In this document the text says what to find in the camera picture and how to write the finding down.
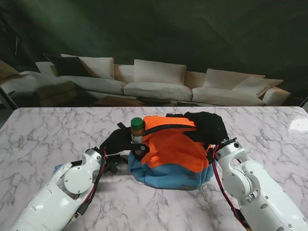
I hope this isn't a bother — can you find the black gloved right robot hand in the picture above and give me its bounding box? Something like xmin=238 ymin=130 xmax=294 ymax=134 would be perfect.
xmin=184 ymin=111 xmax=229 ymax=145

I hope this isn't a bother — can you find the coffee bottle with green cap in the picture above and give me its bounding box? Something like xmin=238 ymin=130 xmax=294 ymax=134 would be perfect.
xmin=130 ymin=117 xmax=147 ymax=157

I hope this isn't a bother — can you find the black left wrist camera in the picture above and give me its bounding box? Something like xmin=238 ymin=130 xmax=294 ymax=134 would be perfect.
xmin=105 ymin=160 xmax=120 ymax=174

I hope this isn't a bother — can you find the red black left arm cable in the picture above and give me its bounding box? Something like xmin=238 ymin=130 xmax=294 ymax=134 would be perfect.
xmin=70 ymin=150 xmax=108 ymax=221

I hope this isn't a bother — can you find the red black arm cable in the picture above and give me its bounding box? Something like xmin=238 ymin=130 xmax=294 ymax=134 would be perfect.
xmin=70 ymin=150 xmax=108 ymax=221
xmin=207 ymin=143 xmax=251 ymax=229

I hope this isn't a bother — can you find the orange and blue backpack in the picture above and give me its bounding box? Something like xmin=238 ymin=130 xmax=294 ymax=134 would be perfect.
xmin=117 ymin=115 xmax=215 ymax=191

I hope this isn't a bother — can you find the tan armchair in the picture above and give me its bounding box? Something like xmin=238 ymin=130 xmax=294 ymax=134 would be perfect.
xmin=0 ymin=59 xmax=21 ymax=84

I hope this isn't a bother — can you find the cream sofa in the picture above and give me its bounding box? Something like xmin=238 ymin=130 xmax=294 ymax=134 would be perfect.
xmin=0 ymin=53 xmax=292 ymax=107

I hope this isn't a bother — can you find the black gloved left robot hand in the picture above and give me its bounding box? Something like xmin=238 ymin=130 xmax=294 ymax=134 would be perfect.
xmin=99 ymin=127 xmax=149 ymax=155

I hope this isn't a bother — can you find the dark wooden coffee table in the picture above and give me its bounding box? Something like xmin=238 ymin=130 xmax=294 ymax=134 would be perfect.
xmin=93 ymin=95 xmax=202 ymax=107

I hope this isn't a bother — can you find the red black right arm cable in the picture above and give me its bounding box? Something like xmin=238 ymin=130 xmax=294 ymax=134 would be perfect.
xmin=207 ymin=143 xmax=251 ymax=229

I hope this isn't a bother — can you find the dark sofa cushion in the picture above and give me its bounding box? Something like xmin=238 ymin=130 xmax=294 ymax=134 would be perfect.
xmin=43 ymin=54 xmax=92 ymax=77

